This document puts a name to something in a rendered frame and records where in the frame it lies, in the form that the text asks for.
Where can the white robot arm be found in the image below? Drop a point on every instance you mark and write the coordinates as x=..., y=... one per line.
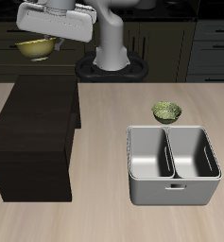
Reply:
x=112, y=41

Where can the dark kitchen cupboards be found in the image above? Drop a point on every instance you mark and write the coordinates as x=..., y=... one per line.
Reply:
x=179, y=47

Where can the dark wooden cabinet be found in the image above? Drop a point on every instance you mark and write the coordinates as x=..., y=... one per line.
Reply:
x=34, y=135

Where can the green patterned bowl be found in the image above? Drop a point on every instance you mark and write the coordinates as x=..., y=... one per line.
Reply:
x=166, y=112

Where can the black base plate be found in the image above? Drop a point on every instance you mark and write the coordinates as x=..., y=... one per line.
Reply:
x=138, y=71

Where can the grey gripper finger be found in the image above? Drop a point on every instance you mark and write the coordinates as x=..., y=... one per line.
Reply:
x=59, y=44
x=48, y=37

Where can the white two-bin basket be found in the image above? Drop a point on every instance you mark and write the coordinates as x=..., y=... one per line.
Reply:
x=175, y=167

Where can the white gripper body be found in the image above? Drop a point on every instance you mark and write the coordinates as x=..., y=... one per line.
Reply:
x=53, y=23

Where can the yellow bowl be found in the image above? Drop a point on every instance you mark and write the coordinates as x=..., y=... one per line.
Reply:
x=34, y=48

